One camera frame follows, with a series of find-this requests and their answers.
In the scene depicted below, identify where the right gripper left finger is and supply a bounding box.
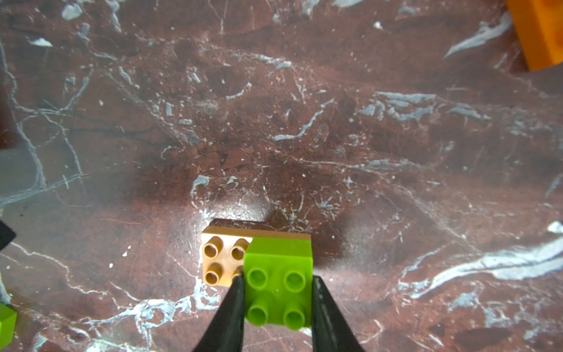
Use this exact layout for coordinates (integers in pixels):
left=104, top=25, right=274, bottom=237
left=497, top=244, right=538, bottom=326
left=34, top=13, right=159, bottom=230
left=193, top=276, right=246, bottom=352

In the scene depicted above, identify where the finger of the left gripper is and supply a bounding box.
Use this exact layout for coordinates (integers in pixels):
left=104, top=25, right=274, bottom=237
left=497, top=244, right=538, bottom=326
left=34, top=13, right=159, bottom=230
left=0, top=221, right=16, bottom=250

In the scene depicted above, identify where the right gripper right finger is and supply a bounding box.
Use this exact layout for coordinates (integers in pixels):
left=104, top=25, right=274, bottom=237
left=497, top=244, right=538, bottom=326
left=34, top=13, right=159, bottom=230
left=311, top=276, right=364, bottom=352

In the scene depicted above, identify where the green 2x2 brick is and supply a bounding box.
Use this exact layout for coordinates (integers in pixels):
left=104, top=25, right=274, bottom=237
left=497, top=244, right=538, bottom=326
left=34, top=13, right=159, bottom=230
left=243, top=234, right=313, bottom=331

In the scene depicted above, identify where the green 2x4 brick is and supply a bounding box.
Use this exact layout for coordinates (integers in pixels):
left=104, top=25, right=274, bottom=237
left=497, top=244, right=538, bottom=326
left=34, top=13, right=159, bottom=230
left=0, top=304, right=18, bottom=350

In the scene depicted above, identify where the tan 2x4 brick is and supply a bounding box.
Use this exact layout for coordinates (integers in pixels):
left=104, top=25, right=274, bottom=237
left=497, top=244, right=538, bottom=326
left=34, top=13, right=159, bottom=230
left=201, top=219, right=311, bottom=287

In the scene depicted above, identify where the orange 2x4 brick near left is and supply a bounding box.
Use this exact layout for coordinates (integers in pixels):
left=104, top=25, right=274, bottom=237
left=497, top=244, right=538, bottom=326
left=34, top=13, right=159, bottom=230
left=506, top=0, right=562, bottom=71

